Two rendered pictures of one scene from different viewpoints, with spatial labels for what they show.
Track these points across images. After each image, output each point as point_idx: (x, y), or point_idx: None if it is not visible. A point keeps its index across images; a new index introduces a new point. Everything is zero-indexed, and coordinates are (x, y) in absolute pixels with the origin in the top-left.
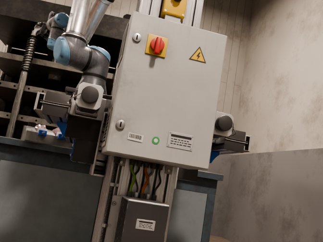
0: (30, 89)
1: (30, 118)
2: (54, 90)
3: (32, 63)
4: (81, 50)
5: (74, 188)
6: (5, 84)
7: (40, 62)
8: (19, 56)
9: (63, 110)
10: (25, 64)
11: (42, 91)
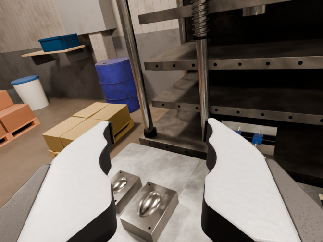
0: (217, 65)
1: (229, 110)
2: (262, 58)
3: (210, 12)
4: None
5: None
6: (180, 66)
7: (222, 5)
8: (185, 8)
9: None
10: (197, 27)
11: (238, 64)
